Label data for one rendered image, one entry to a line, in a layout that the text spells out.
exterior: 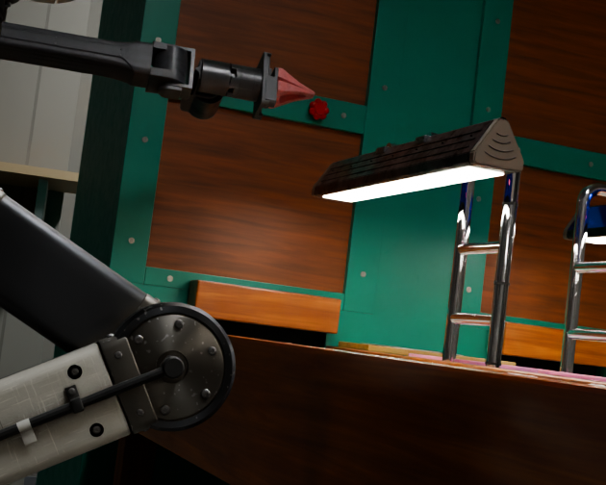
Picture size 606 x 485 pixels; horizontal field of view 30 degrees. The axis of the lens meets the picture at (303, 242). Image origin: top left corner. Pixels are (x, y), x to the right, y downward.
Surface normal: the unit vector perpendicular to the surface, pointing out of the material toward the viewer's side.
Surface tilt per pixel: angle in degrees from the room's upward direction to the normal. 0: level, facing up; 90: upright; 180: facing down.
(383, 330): 90
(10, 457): 90
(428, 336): 90
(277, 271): 90
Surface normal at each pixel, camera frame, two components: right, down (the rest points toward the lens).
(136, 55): 0.26, -0.39
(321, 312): 0.36, -0.04
